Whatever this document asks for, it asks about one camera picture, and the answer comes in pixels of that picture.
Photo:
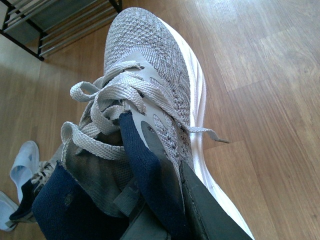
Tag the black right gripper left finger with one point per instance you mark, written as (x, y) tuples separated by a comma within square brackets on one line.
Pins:
[(144, 225)]

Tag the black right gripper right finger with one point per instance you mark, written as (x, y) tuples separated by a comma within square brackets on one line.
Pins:
[(206, 218)]

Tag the grey knit sneaker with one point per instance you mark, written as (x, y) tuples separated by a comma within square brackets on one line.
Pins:
[(139, 126), (33, 186)]

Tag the light blue slide slipper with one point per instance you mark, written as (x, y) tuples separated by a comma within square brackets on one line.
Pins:
[(7, 208), (25, 165)]

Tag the black metal shoe rack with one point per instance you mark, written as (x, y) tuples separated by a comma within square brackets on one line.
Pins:
[(42, 27)]

